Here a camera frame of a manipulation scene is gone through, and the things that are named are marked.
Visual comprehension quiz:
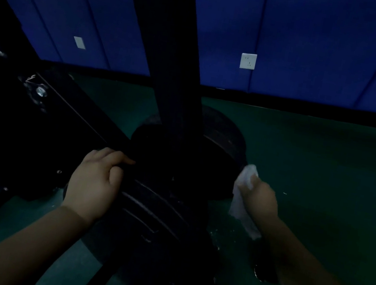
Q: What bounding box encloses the person's left hand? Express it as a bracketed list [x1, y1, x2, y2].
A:
[58, 141, 138, 233]

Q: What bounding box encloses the person's right hand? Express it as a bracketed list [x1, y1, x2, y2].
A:
[232, 172, 286, 225]

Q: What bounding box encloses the white cleaning cloth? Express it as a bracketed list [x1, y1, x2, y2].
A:
[224, 162, 274, 242]

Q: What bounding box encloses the large black weight plate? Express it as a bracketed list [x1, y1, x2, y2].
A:
[50, 153, 236, 285]

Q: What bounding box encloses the person's left forearm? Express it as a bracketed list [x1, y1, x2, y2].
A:
[0, 194, 94, 285]

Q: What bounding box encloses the black gym machine frame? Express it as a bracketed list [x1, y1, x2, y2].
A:
[0, 0, 156, 216]

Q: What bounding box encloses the white blank wall plate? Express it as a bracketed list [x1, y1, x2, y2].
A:
[72, 36, 88, 50]

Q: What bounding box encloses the white wall socket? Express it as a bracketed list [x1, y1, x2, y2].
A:
[239, 52, 258, 71]

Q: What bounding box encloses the black rack upright post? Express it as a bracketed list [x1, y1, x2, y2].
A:
[88, 0, 228, 186]

